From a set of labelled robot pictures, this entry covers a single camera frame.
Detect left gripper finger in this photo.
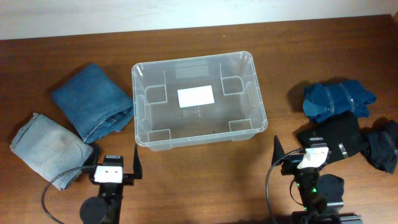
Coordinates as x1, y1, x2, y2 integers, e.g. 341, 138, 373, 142
133, 144, 142, 179
88, 142, 100, 166

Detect light blue jeans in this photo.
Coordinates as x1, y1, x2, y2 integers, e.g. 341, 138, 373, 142
10, 113, 93, 181

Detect right black camera cable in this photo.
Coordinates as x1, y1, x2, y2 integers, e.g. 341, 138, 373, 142
265, 147, 307, 224

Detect dark navy clothing bundle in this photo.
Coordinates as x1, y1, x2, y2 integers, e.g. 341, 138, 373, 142
362, 119, 397, 174

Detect blue taped clothing bundle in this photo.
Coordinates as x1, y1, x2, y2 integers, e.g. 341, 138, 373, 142
303, 80, 377, 123

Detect clear plastic storage container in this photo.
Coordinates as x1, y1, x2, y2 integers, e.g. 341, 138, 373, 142
131, 51, 268, 151

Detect left black camera cable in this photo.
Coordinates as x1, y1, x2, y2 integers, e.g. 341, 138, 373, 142
40, 165, 97, 224

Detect black taped clothing bundle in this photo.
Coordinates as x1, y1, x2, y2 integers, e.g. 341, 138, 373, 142
297, 111, 368, 164

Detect black camera cable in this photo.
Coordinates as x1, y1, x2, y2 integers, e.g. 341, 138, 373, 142
40, 165, 97, 224
265, 147, 307, 224

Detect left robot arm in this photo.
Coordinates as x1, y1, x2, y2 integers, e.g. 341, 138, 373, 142
80, 144, 142, 224

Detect dark blue folded jeans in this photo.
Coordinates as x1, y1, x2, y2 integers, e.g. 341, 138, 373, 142
52, 63, 134, 144

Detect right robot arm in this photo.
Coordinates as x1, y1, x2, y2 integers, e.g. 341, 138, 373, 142
269, 136, 345, 222

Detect white label in container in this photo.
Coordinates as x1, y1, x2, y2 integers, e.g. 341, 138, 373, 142
177, 85, 215, 108

